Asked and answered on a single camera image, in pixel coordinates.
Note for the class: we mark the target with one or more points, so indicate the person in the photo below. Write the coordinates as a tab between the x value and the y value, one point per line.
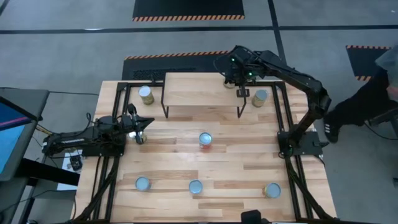
357	105

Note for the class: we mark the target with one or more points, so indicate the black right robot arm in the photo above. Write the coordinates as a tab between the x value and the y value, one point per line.
308	84

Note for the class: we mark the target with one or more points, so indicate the oranges label can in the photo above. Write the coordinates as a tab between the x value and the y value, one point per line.
229	84

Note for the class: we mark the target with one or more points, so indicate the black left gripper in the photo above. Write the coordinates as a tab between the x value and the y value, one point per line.
129	123

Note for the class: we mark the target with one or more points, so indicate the mixed fruit label can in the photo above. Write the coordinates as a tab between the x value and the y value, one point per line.
134	136

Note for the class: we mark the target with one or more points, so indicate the beige green label can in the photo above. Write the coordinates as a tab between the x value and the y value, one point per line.
196	187

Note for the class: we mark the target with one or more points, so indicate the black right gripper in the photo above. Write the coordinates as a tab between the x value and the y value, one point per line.
237	67

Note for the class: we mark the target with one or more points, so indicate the pears label can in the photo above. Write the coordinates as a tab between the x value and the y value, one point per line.
260	94
143	183

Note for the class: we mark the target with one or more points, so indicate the yellow label tin can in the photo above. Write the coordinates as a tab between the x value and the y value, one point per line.
273	190

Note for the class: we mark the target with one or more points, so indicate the black camera block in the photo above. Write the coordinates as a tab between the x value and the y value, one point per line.
251	217

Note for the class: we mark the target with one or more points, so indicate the short orange label can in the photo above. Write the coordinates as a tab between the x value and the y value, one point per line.
145	91

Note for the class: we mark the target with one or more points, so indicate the white paper sheet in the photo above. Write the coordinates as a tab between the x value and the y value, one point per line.
66	180

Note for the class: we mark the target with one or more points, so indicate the monitor with blue screen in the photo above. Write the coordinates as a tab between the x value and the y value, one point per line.
15	133

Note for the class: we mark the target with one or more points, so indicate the small black device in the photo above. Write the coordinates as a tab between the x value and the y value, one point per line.
76	162

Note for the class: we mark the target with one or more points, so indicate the black monitor desk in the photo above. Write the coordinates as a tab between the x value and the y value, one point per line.
46	174

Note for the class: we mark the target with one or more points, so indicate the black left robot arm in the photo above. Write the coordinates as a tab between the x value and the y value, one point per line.
71	140

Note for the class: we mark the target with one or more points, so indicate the black aluminium table frame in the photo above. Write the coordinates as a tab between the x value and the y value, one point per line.
130	83

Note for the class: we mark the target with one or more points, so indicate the black mat hazard stripe edge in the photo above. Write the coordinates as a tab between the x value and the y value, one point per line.
363	62
186	7
149	67

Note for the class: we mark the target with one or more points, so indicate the spaghetti sauce label can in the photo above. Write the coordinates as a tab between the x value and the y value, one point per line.
205	139

